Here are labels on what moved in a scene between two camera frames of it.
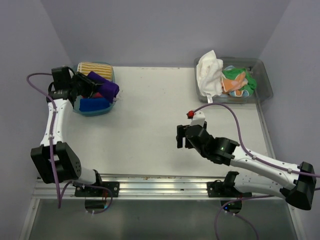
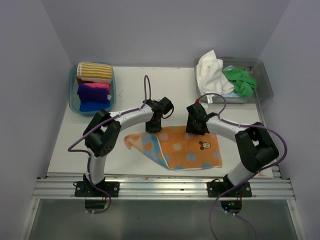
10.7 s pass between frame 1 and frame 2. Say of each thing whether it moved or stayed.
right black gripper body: moved
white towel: stayed
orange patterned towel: moved
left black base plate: stayed
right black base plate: stayed
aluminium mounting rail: stayed
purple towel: moved
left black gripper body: moved
